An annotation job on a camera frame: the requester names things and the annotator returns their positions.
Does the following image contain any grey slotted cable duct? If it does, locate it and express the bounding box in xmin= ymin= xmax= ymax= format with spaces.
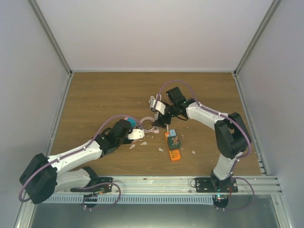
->
xmin=45 ymin=194 xmax=213 ymax=205

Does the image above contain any orange power strip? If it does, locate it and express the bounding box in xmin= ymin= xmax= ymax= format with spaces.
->
xmin=164 ymin=132 xmax=181 ymax=161

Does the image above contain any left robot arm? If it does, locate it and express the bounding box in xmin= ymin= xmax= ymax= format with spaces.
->
xmin=19 ymin=119 xmax=133 ymax=204

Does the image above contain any light blue plug adapter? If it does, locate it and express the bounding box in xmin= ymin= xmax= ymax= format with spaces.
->
xmin=169 ymin=129 xmax=176 ymax=137

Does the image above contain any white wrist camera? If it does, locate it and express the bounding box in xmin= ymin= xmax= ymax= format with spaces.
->
xmin=128 ymin=129 xmax=145 ymax=140
xmin=150 ymin=100 xmax=166 ymax=114

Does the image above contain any blue square plug adapter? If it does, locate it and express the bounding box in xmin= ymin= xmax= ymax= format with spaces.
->
xmin=126 ymin=118 xmax=137 ymax=128

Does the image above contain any aluminium frame rail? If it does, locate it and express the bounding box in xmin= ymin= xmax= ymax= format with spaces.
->
xmin=38 ymin=175 xmax=282 ymax=199

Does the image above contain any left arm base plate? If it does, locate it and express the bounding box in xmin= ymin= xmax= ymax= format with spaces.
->
xmin=70 ymin=177 xmax=113 ymax=194

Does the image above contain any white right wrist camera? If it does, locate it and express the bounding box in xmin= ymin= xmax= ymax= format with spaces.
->
xmin=150 ymin=100 xmax=166 ymax=114

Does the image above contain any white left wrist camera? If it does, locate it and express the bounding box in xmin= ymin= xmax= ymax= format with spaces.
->
xmin=128 ymin=129 xmax=145 ymax=140

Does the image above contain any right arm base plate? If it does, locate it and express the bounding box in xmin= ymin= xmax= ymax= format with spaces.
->
xmin=194 ymin=177 xmax=238 ymax=193

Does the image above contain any dark green cube adapter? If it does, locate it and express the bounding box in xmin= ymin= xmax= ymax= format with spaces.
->
xmin=167 ymin=135 xmax=181 ymax=151

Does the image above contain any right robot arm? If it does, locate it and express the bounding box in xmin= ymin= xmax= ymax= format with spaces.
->
xmin=149 ymin=87 xmax=252 ymax=192

